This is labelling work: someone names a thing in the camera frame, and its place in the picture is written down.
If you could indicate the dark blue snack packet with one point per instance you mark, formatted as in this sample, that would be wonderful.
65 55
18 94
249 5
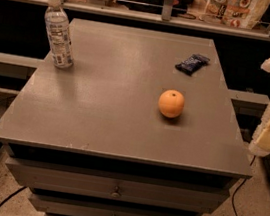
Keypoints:
192 64

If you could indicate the grey drawer cabinet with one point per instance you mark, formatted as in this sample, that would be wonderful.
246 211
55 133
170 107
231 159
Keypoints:
90 140

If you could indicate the printed food bag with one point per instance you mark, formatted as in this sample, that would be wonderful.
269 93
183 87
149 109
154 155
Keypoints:
235 13

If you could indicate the clear plastic water bottle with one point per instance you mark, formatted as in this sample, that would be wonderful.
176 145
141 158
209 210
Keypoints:
57 25

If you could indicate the orange fruit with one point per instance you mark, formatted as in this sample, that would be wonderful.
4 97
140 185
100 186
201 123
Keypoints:
171 103

